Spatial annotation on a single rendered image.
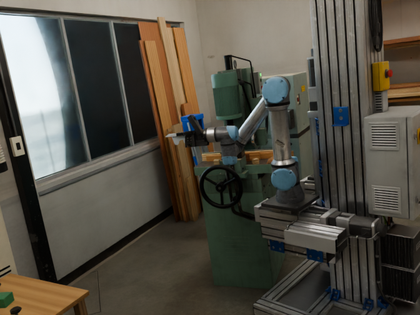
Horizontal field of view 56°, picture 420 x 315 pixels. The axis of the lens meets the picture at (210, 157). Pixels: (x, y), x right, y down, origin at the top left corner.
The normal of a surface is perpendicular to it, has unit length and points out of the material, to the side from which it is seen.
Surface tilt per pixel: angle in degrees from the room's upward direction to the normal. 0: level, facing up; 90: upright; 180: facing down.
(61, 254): 90
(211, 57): 90
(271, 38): 90
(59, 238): 90
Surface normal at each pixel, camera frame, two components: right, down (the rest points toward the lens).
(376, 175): -0.67, 0.24
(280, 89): -0.34, 0.11
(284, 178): -0.26, 0.37
